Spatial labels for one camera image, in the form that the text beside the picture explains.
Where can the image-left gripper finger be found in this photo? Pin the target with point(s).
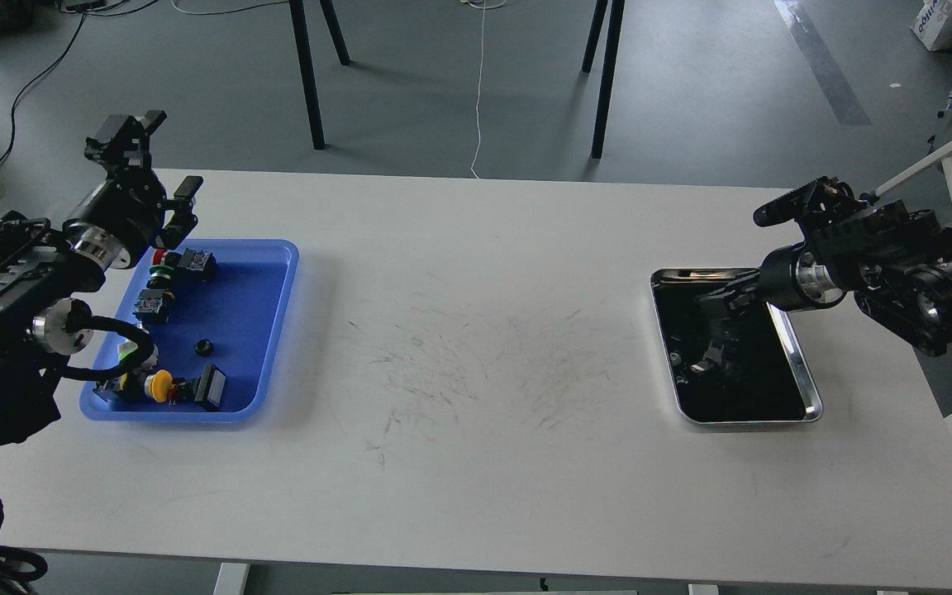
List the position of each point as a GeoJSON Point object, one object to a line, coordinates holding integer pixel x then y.
{"type": "Point", "coordinates": [122, 147]}
{"type": "Point", "coordinates": [183, 219]}

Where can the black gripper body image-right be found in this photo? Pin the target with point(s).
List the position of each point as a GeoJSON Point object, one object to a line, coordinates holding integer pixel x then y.
{"type": "Point", "coordinates": [793, 280]}

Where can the image-right gripper finger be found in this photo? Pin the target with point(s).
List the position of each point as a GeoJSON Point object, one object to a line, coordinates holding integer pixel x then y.
{"type": "Point", "coordinates": [722, 341]}
{"type": "Point", "coordinates": [731, 300]}

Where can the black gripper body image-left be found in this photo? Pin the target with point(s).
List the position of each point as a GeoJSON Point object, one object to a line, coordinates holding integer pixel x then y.
{"type": "Point", "coordinates": [118, 222]}

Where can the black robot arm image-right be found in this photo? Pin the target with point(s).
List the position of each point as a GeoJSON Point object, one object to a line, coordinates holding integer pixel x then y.
{"type": "Point", "coordinates": [896, 264]}

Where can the silver metal tray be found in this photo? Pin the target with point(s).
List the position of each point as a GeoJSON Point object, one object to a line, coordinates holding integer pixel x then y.
{"type": "Point", "coordinates": [775, 386]}

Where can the blue plastic tray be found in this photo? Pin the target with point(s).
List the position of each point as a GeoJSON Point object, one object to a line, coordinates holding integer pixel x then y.
{"type": "Point", "coordinates": [242, 310]}

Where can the red mushroom push button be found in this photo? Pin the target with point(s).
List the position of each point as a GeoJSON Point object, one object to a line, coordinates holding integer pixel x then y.
{"type": "Point", "coordinates": [195, 265]}

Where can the yellow mushroom push button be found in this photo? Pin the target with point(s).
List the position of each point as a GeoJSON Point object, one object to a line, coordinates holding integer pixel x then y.
{"type": "Point", "coordinates": [140, 386]}

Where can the black table leg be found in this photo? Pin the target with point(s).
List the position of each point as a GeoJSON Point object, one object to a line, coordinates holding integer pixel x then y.
{"type": "Point", "coordinates": [329, 12]}
{"type": "Point", "coordinates": [298, 18]}
{"type": "Point", "coordinates": [612, 33]}
{"type": "Point", "coordinates": [593, 35]}

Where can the black table leg far left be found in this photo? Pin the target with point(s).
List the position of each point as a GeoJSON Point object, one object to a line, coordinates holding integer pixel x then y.
{"type": "Point", "coordinates": [329, 12]}

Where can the cardboard box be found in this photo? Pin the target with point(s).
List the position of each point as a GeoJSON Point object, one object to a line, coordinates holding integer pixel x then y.
{"type": "Point", "coordinates": [932, 25]}

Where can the black table leg far right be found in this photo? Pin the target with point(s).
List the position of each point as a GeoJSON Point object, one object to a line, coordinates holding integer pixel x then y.
{"type": "Point", "coordinates": [593, 35]}

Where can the black switch block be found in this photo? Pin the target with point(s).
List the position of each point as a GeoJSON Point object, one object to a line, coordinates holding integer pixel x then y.
{"type": "Point", "coordinates": [153, 306]}

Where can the green push button switch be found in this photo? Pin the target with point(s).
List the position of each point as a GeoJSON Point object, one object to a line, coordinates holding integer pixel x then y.
{"type": "Point", "coordinates": [127, 347]}

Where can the black rectangular indicator switch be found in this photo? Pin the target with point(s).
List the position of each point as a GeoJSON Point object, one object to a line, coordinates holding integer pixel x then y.
{"type": "Point", "coordinates": [205, 390]}

